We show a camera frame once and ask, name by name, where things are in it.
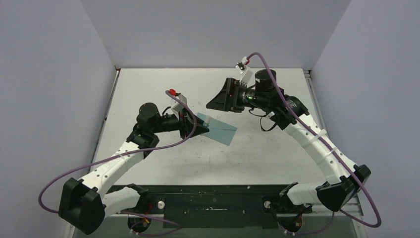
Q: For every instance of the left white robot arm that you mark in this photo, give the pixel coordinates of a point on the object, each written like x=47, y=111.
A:
x=86, y=202

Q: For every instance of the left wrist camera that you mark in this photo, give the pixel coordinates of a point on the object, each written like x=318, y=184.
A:
x=178, y=105

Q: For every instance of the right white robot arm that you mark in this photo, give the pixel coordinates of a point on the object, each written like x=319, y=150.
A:
x=343, y=176

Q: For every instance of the green white glue stick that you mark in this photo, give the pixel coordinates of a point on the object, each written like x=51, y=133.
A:
x=206, y=121

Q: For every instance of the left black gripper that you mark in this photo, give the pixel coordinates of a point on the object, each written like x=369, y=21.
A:
x=186, y=123

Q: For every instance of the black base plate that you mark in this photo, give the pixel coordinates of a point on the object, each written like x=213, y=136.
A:
x=219, y=206

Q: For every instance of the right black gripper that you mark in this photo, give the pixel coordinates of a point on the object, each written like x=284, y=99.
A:
x=227, y=98

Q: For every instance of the teal envelope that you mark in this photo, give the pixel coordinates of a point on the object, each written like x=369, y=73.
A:
x=219, y=131

